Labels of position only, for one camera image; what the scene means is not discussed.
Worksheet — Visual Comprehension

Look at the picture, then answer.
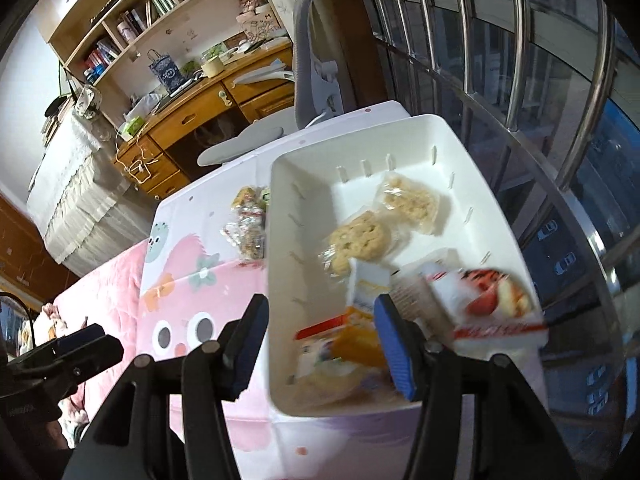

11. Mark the pink bed blanket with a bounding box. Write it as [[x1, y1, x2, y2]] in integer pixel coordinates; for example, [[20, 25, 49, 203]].
[[50, 239, 152, 423]]

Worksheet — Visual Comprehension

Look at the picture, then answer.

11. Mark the metal window railing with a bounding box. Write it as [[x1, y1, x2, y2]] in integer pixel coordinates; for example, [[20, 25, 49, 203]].
[[350, 0, 640, 321]]

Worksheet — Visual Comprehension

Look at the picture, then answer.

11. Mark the wooden desk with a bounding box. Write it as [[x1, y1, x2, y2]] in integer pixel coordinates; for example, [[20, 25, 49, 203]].
[[114, 41, 297, 202]]

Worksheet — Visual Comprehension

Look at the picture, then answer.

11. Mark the orange snack packet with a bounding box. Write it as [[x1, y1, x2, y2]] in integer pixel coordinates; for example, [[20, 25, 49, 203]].
[[297, 310, 392, 368]]

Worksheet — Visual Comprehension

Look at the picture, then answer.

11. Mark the white plastic basket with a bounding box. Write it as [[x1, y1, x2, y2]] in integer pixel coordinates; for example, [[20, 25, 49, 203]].
[[266, 114, 547, 418]]

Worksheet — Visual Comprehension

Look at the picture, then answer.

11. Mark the round rice cracker packet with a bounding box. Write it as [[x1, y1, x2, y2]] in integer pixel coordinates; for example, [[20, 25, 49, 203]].
[[319, 210, 397, 277]]

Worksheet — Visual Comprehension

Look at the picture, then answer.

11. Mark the black cable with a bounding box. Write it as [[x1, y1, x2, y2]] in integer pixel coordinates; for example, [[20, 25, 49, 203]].
[[0, 291, 38, 356]]

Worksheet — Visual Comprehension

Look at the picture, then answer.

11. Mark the white printed tote bag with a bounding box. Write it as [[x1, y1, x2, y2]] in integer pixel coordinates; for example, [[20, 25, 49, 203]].
[[236, 7, 285, 50]]

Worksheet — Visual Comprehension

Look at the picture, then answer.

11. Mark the person's left forearm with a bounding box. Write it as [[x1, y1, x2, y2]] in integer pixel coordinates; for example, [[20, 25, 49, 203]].
[[0, 420, 78, 480]]

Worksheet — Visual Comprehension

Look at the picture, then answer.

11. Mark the grey lace cloth cabinet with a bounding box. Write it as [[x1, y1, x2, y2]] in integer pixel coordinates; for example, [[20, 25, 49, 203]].
[[25, 105, 157, 267]]

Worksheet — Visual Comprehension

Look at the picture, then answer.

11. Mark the pink cartoon tablecloth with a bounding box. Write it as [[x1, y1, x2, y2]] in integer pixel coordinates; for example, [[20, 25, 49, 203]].
[[136, 100, 501, 480]]

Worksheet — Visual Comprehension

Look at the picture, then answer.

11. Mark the yellow round tin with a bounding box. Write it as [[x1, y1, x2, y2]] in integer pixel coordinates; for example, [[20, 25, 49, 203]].
[[200, 56, 227, 79]]

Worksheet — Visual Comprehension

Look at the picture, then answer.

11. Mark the white yellow snack packet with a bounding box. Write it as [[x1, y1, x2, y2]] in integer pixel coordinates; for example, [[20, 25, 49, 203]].
[[346, 257, 394, 322]]

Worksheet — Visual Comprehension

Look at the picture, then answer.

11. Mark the plush toy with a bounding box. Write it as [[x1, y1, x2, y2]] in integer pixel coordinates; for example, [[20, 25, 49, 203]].
[[39, 302, 72, 347]]

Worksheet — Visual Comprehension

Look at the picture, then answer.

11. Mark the white charger cable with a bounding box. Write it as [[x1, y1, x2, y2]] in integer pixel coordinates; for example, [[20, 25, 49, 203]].
[[114, 132, 162, 187]]

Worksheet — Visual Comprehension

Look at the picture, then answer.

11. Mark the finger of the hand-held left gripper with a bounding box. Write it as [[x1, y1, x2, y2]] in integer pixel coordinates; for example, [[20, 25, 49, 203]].
[[10, 325, 124, 397]]

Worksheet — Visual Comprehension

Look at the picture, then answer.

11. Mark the nut bar packet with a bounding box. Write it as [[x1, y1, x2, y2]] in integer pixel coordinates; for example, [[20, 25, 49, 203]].
[[231, 185, 272, 221], [221, 217, 271, 262]]

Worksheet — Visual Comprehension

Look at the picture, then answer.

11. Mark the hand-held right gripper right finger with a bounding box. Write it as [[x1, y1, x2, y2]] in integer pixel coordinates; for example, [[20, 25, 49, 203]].
[[374, 294, 581, 480]]

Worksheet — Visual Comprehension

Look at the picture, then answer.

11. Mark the red white cake packet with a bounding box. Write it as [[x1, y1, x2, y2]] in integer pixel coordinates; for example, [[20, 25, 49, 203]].
[[429, 266, 549, 357]]

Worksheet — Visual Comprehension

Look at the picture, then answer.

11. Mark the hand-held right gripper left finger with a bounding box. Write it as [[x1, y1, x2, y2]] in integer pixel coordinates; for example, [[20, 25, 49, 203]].
[[60, 294, 271, 480]]

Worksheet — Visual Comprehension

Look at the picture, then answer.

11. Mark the grey office chair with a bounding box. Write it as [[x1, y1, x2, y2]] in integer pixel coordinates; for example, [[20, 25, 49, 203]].
[[196, 0, 347, 168]]

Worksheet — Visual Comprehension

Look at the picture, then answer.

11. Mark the square rice cracker packet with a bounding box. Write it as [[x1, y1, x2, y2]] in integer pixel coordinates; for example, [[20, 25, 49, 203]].
[[374, 171, 447, 237]]

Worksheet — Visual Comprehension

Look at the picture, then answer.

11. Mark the blue patterned gift bag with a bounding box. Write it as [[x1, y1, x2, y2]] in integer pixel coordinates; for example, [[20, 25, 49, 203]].
[[146, 49, 182, 95]]

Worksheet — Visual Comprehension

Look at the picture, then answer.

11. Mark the white plastic bag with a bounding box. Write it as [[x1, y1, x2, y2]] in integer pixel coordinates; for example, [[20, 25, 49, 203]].
[[131, 91, 164, 117]]

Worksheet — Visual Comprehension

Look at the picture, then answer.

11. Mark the wooden bookshelf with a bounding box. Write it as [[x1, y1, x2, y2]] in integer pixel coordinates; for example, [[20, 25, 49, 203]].
[[47, 0, 283, 92]]

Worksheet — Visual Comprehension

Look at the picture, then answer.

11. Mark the green tissue box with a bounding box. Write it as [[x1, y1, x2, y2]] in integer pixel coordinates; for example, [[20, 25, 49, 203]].
[[120, 115, 147, 142]]

